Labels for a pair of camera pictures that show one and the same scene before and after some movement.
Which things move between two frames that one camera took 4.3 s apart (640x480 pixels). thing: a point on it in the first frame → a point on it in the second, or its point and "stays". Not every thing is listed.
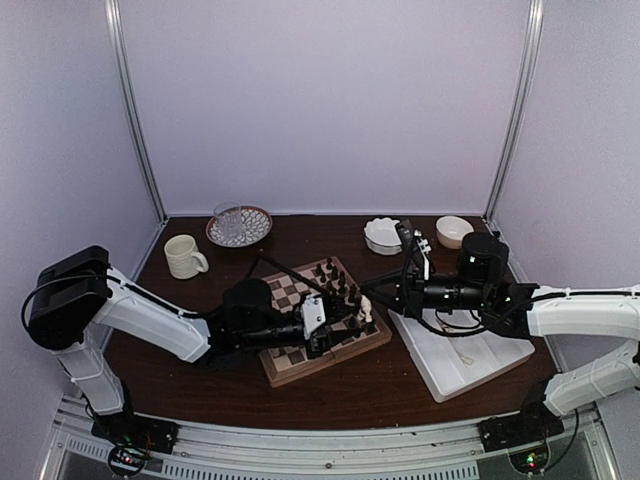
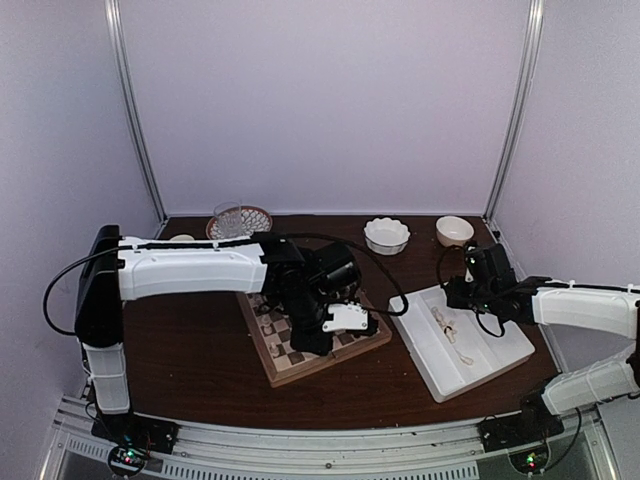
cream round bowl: [451, 231] stays
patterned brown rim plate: [256, 223] stays
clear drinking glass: [229, 216] stays
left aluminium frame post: [112, 15] stays
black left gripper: [321, 342] → [313, 346]
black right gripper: [414, 277] → [454, 296]
